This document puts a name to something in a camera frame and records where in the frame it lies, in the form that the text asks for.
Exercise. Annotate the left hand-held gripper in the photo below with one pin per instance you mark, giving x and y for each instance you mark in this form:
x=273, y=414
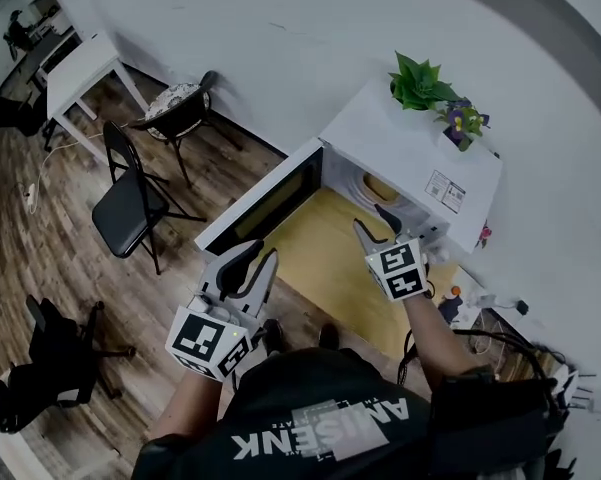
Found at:
x=200, y=340

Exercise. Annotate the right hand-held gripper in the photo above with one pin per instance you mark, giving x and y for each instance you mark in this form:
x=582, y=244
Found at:
x=400, y=270

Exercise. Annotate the white microwave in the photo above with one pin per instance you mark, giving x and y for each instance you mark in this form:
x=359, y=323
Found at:
x=405, y=148

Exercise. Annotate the person's right forearm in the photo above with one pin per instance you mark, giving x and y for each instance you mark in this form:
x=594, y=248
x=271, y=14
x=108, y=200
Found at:
x=437, y=338

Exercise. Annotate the person's left forearm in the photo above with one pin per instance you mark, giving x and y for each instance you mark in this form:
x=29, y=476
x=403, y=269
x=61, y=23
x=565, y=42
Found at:
x=187, y=408

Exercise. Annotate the wooden table with black base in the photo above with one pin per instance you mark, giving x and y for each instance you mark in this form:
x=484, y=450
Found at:
x=330, y=268

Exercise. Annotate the person's black shoe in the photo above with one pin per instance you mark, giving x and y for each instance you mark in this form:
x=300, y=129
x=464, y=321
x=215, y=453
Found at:
x=274, y=335
x=329, y=335

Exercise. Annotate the orange bottle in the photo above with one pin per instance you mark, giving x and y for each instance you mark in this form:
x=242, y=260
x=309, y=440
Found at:
x=454, y=292

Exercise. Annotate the pink flower potted plant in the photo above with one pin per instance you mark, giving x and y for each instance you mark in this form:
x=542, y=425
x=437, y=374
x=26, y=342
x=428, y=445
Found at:
x=485, y=233

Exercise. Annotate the white bottle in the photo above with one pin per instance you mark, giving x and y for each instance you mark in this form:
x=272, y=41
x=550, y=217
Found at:
x=482, y=299

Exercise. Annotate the white low shelf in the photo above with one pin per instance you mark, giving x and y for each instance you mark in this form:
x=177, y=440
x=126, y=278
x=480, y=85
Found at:
x=472, y=313

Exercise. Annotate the black folding chair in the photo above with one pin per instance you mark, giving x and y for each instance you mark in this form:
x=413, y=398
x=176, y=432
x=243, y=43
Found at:
x=125, y=208

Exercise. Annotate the purple flower potted plant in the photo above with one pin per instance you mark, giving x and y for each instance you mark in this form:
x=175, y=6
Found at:
x=462, y=123

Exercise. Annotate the green leafy potted plant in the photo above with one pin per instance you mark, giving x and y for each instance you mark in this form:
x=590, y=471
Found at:
x=420, y=83

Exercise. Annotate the person's black printed shirt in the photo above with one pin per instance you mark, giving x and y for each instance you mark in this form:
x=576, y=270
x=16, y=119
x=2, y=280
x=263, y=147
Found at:
x=330, y=418

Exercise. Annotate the black chair with patterned cushion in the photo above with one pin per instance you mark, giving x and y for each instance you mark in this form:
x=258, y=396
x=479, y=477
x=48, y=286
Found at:
x=177, y=103

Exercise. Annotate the black office chair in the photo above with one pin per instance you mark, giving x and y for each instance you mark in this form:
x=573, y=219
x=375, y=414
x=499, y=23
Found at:
x=50, y=363

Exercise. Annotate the white power strip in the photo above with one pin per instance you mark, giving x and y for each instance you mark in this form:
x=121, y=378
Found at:
x=30, y=198

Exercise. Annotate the white router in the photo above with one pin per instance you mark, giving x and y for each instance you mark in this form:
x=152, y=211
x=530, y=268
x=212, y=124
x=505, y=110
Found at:
x=566, y=380

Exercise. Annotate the white side table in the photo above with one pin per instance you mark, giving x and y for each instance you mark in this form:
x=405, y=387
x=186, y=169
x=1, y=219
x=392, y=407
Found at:
x=82, y=68

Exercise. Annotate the black wall power adapter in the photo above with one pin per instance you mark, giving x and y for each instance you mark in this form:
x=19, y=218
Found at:
x=522, y=307

